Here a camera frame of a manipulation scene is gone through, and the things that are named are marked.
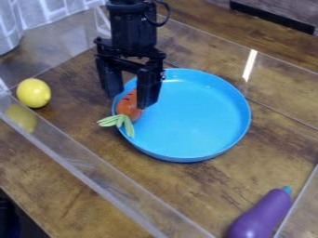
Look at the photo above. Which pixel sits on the white grid curtain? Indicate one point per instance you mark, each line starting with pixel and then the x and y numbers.
pixel 22 15

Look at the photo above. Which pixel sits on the yellow toy lemon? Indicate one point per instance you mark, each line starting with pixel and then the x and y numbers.
pixel 34 93

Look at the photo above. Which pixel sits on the blue round plastic tray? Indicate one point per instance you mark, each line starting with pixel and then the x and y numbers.
pixel 198 120

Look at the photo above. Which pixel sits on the clear acrylic barrier wall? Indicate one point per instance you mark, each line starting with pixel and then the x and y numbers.
pixel 161 219

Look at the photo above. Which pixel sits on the purple toy eggplant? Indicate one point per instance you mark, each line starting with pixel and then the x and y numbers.
pixel 260 220

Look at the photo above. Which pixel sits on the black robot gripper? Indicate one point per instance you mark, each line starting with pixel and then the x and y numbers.
pixel 130 50

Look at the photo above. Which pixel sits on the orange toy carrot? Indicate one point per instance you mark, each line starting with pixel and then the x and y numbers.
pixel 128 114

